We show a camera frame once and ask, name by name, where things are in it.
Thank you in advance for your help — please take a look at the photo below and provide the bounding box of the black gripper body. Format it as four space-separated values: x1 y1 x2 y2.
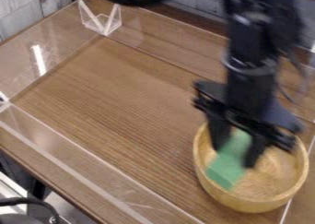
194 61 302 151

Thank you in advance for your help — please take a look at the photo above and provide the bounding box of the brown wooden bowl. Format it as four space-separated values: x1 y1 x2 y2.
194 124 308 213

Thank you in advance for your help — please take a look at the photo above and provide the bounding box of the green rectangular block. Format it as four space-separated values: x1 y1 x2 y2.
206 129 251 190

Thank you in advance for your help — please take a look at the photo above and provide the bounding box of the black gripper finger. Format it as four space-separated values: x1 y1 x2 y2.
207 112 231 150
244 134 270 168

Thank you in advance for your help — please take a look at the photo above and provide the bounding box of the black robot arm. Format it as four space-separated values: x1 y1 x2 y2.
195 0 302 168

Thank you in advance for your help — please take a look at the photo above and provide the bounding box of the black metal table bracket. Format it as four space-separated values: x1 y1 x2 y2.
28 199 77 224

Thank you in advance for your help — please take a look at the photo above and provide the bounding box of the black cable lower left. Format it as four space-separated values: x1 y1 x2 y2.
0 196 60 224

